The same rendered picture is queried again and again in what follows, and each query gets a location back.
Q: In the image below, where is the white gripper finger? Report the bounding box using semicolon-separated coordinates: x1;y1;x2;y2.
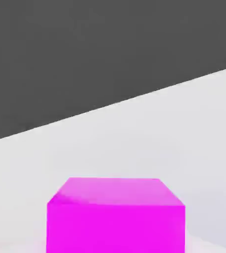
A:
184;236;226;253

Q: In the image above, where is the small magenta cube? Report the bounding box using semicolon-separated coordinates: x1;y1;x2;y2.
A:
45;177;186;253

